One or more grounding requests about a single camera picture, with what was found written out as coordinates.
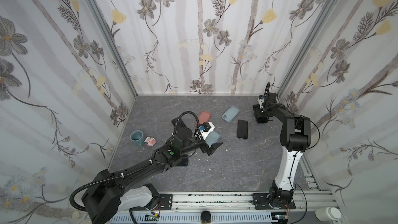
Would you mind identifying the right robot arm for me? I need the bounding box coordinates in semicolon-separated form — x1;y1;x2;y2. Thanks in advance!
252;92;311;209

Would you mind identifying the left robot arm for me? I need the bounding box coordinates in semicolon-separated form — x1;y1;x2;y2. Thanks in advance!
69;129;221;224

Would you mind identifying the light blue case centre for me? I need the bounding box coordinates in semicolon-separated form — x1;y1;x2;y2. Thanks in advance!
205;131;221;147

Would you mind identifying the light blue case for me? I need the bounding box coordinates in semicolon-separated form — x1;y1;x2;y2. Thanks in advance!
205;131;221;147
221;105;240;123

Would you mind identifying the black phone far right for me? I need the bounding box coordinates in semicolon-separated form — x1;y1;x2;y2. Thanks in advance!
237;120;248;140

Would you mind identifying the black phone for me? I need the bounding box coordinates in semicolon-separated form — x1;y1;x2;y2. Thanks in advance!
171;116;187;128
237;120;248;140

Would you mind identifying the black phone far left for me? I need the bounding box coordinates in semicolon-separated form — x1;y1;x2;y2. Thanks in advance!
171;116;187;128

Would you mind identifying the pink phone case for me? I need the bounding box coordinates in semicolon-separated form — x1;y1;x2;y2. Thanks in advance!
198;111;211;124

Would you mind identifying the light blue case far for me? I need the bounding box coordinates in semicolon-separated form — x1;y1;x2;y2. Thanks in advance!
221;105;240;123

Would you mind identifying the small pink white toy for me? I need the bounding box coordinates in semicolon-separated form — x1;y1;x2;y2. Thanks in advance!
145;136;156;146

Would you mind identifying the teal ceramic cup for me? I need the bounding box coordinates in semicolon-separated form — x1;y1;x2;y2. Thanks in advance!
130;130;145;147

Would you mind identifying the black round knob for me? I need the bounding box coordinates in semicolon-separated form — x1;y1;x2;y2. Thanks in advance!
200;211;212;224

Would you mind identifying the white cylinder object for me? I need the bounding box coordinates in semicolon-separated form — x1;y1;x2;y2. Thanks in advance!
315;207;342;222

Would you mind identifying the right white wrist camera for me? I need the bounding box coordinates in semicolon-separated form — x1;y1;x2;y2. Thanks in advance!
258;97;264;105

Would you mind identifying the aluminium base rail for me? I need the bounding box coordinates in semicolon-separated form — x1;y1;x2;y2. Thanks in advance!
90;161;340;224

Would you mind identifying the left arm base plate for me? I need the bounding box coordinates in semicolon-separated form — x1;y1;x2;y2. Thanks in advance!
148;194;173;211

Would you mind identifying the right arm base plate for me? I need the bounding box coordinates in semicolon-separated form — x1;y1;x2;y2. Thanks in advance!
252;193;296;211

